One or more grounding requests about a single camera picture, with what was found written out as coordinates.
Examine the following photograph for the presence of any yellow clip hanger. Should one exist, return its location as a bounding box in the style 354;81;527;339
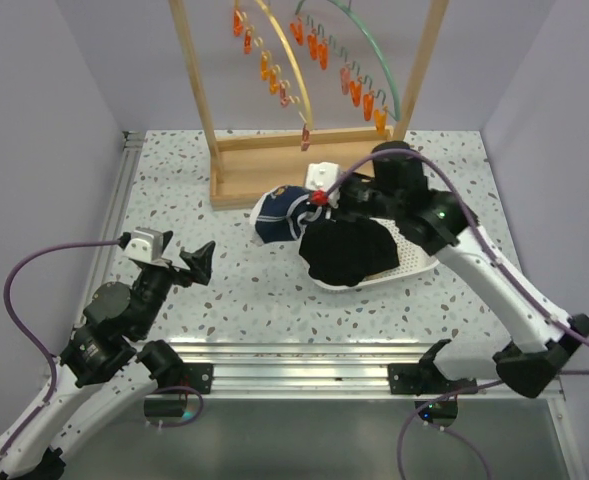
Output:
232;1;315;152

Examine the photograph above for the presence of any wooden drying rack frame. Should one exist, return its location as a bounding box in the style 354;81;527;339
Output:
169;1;449;210

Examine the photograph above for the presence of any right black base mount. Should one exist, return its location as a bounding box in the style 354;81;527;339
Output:
387;363;477;427

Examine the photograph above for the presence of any black underwear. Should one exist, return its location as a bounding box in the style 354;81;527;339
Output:
344;219;400;278

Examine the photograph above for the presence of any navy blue underwear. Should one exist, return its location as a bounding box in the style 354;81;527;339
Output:
249;185;325;245

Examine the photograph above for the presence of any white perforated plastic basket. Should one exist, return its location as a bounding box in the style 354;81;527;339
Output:
311;218;439;292

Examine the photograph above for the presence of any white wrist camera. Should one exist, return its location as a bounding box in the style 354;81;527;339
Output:
304;162;342;193
118;227;165;265

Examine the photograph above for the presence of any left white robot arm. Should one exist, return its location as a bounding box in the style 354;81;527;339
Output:
0;228;216;479

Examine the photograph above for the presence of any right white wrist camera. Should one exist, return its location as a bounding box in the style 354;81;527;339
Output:
304;162;342;193

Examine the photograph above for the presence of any aluminium rail frame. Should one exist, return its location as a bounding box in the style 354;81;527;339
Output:
11;130;589;480

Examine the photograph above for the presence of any green clip hanger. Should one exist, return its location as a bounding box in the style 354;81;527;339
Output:
290;1;403;131

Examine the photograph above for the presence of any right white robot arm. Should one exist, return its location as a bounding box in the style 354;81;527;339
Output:
310;141;589;398

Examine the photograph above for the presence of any black sock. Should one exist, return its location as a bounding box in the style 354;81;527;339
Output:
299;221;369;287

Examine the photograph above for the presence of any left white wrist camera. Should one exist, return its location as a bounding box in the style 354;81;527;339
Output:
118;227;165;265

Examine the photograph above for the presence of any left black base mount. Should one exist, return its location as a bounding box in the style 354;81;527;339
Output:
143;362;214;429

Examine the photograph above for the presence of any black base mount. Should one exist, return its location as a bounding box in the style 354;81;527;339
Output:
143;362;214;429
387;363;477;427

